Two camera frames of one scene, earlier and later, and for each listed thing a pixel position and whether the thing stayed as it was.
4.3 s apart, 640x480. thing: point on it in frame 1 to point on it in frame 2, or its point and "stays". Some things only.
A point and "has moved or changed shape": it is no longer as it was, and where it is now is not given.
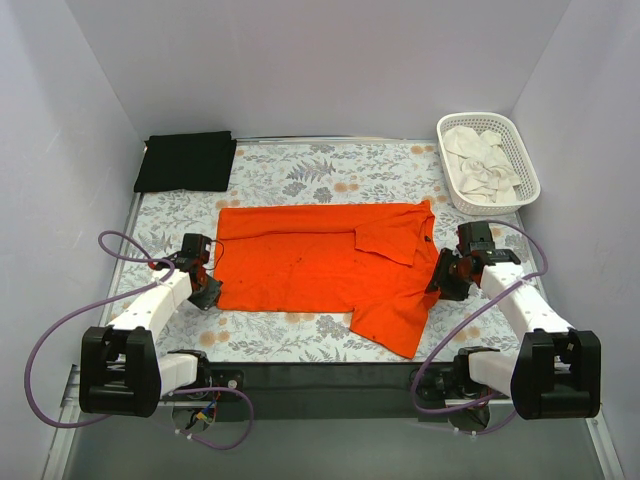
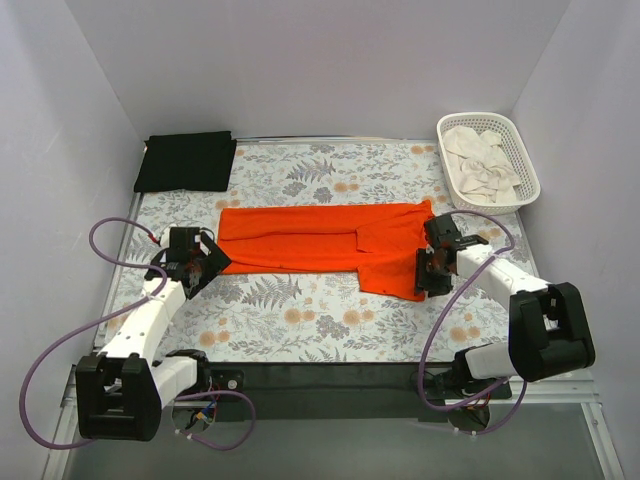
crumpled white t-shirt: x=482 y=170 stays
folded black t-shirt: x=198 y=162 stays
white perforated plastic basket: x=487 y=167 stays
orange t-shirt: x=372 y=261 has moved or changed shape
